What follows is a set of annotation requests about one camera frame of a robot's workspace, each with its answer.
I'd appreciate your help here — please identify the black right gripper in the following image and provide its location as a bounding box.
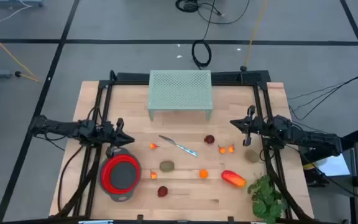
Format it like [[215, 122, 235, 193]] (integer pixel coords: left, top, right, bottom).
[[230, 105, 269, 146]]

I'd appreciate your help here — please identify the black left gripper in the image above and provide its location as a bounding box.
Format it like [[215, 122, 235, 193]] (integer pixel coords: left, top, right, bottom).
[[97, 118, 135, 157]]

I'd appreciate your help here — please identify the red collapsible bowl grey rim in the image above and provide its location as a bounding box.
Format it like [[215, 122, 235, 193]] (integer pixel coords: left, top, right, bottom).
[[98, 147, 142, 202]]

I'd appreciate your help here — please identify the green perforated metal shelf riser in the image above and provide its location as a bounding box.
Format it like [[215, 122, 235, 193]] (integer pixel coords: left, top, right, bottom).
[[147, 69, 214, 121]]

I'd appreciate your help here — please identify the green potted plant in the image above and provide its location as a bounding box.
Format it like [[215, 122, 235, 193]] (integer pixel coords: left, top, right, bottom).
[[247, 174, 288, 224]]

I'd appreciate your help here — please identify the black aluminium rig frame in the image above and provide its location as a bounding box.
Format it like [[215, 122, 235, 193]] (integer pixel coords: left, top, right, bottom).
[[54, 70, 313, 224]]

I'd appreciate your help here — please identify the knife with blue striped handle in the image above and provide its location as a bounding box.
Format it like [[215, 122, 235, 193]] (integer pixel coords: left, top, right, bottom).
[[158, 134, 199, 157]]

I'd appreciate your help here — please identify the thin black cable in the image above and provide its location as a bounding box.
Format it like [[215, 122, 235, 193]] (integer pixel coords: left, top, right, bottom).
[[287, 75, 358, 121]]

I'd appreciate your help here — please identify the black hanging coiled cable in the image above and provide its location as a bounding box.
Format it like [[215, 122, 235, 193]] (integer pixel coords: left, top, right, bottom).
[[191, 0, 217, 70]]

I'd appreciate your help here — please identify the yellow hanging cord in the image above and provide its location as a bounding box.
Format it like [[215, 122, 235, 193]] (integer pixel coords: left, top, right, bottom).
[[240, 0, 269, 72], [0, 24, 40, 83]]

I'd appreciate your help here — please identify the tangled black floor cable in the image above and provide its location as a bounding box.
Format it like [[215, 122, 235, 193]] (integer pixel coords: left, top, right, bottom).
[[175, 0, 251, 26]]

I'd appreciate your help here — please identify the white floor cable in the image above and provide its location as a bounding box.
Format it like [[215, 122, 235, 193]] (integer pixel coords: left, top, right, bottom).
[[0, 0, 34, 40]]

